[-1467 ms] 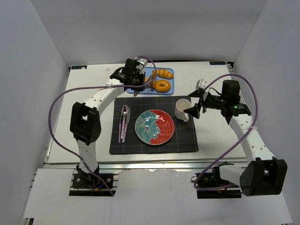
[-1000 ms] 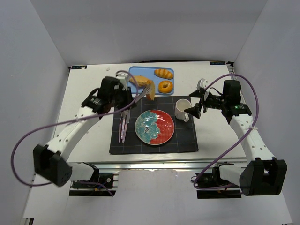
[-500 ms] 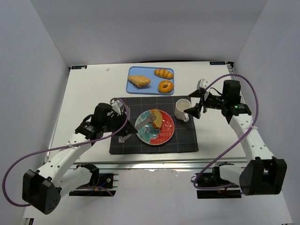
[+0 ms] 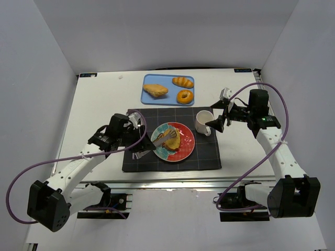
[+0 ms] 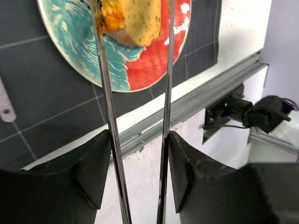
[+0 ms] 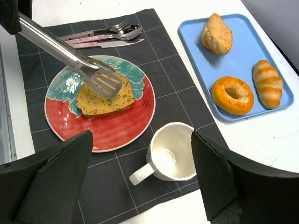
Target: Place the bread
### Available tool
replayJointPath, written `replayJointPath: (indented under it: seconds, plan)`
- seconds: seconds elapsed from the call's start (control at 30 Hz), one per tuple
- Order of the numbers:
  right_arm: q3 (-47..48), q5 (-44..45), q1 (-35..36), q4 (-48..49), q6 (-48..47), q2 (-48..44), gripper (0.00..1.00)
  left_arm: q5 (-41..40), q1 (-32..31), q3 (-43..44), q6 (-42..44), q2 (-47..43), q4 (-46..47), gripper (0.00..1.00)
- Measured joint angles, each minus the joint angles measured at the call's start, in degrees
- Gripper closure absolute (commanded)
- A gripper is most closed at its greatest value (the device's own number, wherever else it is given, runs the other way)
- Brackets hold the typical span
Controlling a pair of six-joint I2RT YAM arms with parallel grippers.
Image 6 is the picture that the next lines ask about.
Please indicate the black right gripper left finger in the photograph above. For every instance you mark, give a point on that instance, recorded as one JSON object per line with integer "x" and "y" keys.
{"x": 43, "y": 188}

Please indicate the pale triangular scone bread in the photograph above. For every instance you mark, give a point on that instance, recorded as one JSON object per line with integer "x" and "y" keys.
{"x": 217, "y": 36}

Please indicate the striped crescent roll bread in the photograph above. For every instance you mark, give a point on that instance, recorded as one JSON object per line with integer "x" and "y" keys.
{"x": 268, "y": 83}

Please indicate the pink handled knife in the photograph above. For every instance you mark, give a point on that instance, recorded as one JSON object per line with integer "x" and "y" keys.
{"x": 109, "y": 44}

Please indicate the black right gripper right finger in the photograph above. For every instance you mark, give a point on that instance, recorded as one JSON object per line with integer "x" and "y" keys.
{"x": 238, "y": 190}

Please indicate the orange glazed donut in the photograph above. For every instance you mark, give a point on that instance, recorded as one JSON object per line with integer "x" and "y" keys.
{"x": 232, "y": 95}

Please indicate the brown cake slice bread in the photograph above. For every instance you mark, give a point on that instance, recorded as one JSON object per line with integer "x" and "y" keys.
{"x": 93, "y": 104}

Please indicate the white ceramic mug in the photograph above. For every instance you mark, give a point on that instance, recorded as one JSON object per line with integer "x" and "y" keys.
{"x": 169, "y": 156}

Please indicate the red and teal plate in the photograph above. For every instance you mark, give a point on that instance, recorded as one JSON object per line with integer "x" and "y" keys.
{"x": 109, "y": 133}

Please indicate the blue plastic tray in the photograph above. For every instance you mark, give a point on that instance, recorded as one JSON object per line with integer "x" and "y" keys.
{"x": 246, "y": 51}

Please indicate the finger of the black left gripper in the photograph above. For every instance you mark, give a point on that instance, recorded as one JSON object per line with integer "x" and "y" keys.
{"x": 9, "y": 15}

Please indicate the metal serving tongs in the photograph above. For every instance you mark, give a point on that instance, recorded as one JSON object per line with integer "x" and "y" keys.
{"x": 101, "y": 77}

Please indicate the pink handled spoon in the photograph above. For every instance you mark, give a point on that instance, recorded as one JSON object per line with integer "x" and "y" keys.
{"x": 126, "y": 34}

